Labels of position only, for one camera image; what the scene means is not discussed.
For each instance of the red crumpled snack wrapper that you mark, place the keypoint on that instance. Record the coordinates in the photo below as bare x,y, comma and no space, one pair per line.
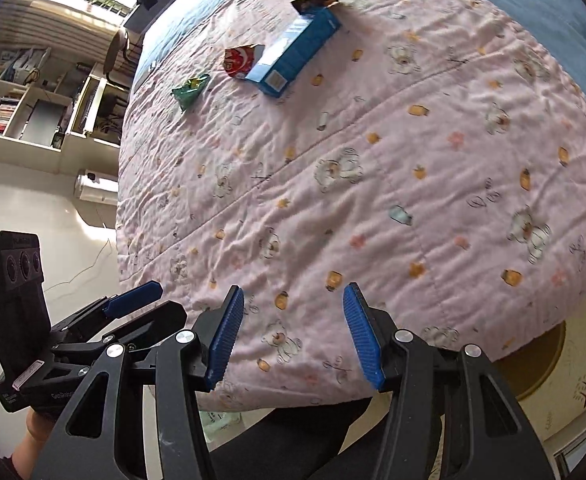
238,60

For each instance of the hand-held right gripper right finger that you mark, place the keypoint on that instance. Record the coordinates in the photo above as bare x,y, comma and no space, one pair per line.
365,340

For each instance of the black computer monitor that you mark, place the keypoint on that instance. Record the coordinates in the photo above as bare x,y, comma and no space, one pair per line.
43,120

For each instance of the pale green plastic bag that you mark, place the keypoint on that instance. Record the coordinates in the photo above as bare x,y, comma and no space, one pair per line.
220,425

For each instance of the pink bear print quilt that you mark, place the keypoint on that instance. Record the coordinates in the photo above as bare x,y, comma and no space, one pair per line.
373,210

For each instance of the black keyboard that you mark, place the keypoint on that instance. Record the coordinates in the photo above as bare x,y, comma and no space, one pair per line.
89,105

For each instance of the white desk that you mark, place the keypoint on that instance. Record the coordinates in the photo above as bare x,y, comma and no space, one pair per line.
108,110

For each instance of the white radiator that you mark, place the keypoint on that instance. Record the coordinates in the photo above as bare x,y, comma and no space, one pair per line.
48,25

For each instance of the green crumpled snack wrapper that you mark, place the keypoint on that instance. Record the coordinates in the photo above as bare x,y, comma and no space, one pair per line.
190,91

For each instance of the white air purifier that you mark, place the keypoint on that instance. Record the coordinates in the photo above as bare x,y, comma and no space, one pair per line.
95,187

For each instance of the row of books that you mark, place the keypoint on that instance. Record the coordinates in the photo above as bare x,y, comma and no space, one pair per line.
0,117

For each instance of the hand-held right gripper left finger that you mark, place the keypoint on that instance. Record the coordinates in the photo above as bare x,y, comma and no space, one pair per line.
225,340

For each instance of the person's left hand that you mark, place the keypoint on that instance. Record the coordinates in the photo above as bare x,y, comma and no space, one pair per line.
28,447

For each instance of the brown desk chair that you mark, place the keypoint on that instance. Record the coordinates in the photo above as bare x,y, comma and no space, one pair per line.
118,47

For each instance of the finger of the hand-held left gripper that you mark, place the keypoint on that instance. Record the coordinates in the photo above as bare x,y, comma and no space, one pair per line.
135,297
158,317

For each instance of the white bookshelf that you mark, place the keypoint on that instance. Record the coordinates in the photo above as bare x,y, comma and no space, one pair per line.
3,85

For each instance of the blue cardboard box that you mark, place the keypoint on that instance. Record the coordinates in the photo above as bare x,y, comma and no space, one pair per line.
303,45

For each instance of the patterned floor mat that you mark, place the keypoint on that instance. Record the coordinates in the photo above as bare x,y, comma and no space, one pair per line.
573,390

